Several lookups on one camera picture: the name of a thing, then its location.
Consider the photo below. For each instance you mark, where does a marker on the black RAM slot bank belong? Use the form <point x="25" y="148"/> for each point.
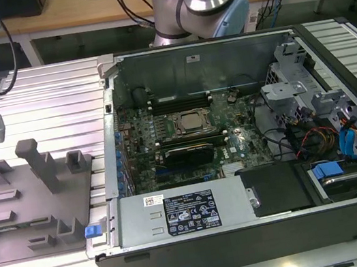
<point x="180" y="106"/>
<point x="194" y="142"/>

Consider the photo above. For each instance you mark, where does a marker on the grey parts rack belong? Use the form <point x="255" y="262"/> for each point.
<point x="32" y="207"/>

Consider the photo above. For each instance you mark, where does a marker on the blue case latch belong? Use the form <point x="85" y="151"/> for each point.
<point x="92" y="232"/>

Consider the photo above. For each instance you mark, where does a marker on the large black box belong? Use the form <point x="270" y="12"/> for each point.
<point x="21" y="5"/>

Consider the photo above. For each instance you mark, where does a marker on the grey power supply unit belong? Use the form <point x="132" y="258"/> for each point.
<point x="139" y="223"/>

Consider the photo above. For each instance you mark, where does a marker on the black cylinder capacitor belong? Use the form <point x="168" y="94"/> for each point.
<point x="139" y="97"/>

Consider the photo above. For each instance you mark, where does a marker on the black graphics card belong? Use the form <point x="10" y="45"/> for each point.
<point x="189" y="157"/>

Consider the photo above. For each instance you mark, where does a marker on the silver CPU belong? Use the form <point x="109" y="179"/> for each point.
<point x="193" y="120"/>

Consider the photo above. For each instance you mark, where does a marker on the silver finned heat sink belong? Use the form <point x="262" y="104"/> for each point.
<point x="233" y="168"/>

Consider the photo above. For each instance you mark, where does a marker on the green motherboard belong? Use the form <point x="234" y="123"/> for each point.
<point x="231" y="120"/>

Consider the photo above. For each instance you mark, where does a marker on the silver coin battery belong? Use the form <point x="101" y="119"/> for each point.
<point x="231" y="97"/>

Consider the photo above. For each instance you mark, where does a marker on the black open PC case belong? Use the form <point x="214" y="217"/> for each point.
<point x="254" y="248"/>

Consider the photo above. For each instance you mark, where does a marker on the black plastic shroud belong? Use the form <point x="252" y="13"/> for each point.
<point x="275" y="189"/>

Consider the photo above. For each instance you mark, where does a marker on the grey metal drive cage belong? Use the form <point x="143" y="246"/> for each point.
<point x="279" y="95"/>

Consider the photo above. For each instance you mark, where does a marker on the hard disk blue carrier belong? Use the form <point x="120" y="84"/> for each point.
<point x="327" y="170"/>

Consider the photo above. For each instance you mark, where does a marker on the grey plastic corner bracket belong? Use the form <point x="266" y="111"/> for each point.
<point x="106" y="65"/>

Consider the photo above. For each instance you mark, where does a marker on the CPU socket metal frame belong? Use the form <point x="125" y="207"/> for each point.
<point x="175" y="125"/>

